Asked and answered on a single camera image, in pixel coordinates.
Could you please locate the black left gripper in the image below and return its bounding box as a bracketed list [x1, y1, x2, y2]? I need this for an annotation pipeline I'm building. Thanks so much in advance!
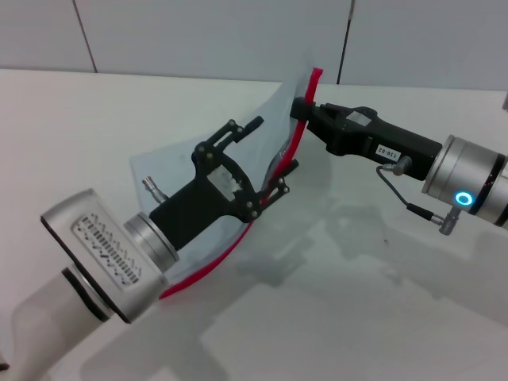
[148, 115, 300, 252]

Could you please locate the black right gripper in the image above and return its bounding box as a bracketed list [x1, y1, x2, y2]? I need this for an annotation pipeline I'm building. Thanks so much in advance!
[290, 96, 444, 182]

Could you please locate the transparent document bag red zipper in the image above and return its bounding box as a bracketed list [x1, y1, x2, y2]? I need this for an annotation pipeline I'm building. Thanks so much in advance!
[129, 63, 325, 301]

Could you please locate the thin black pole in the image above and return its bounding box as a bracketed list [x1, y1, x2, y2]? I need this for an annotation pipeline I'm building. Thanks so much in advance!
[337, 0, 356, 86]

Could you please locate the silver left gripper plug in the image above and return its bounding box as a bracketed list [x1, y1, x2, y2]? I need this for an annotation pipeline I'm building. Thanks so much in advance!
[141, 175, 166, 204]

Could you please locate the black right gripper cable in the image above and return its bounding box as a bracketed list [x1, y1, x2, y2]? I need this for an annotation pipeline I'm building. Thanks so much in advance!
[375, 155, 462, 236]

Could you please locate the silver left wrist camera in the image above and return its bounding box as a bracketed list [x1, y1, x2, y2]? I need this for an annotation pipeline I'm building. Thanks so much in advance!
[40, 188, 168, 325]

